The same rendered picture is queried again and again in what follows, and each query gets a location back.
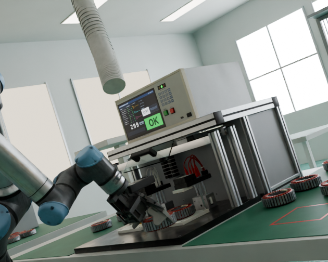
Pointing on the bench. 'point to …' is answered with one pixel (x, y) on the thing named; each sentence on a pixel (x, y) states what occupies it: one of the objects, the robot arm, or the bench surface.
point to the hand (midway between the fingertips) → (160, 222)
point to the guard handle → (143, 154)
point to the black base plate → (100, 242)
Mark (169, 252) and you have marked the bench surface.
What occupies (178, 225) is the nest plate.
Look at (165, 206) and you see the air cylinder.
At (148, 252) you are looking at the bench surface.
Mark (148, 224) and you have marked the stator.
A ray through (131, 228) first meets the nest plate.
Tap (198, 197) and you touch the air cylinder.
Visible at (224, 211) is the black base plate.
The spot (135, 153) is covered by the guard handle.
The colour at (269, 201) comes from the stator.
